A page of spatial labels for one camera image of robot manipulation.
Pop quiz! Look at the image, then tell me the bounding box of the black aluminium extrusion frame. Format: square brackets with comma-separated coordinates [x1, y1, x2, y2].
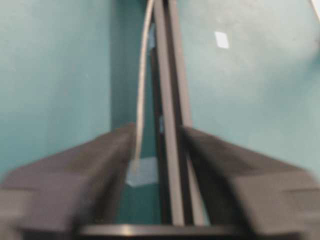
[151, 0, 208, 226]

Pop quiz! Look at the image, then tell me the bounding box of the thin white wire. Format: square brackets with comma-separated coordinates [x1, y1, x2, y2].
[132, 0, 156, 173]

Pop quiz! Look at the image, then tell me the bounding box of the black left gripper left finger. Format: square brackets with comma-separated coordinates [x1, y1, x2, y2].
[0, 123, 136, 240]

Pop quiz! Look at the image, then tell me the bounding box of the white tape piece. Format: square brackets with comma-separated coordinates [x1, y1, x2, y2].
[214, 31, 230, 49]

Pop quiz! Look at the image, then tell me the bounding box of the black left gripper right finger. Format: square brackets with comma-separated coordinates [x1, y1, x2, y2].
[181, 126, 320, 240]

